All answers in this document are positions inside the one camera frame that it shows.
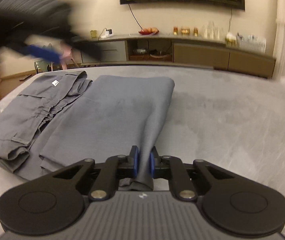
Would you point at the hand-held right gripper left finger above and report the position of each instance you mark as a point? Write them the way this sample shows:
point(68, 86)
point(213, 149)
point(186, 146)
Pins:
point(135, 162)

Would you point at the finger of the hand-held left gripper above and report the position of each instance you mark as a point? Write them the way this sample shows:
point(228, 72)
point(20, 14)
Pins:
point(87, 49)
point(43, 52)

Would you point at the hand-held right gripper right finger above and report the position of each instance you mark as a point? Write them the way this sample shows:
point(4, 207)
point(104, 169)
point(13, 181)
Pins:
point(152, 163)

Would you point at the grey pants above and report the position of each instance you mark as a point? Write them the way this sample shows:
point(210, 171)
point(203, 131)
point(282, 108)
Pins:
point(112, 115)

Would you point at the pink plastic chair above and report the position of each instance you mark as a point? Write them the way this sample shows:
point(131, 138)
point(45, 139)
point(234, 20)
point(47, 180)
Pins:
point(66, 55)

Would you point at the white power strip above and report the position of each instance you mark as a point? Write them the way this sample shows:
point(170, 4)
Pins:
point(107, 33)

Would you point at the red fruit plate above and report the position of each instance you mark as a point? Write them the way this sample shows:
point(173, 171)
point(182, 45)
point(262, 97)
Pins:
point(148, 31)

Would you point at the group of golden bottles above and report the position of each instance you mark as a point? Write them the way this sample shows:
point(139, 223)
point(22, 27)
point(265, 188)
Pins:
point(185, 31)

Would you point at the long grey tv cabinet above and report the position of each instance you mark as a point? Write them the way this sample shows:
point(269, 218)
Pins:
point(200, 55)

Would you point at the group of clear glasses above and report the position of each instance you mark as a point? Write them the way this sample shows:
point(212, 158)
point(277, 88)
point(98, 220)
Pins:
point(212, 31)

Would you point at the group of clear containers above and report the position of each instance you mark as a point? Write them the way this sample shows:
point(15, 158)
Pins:
point(250, 43)

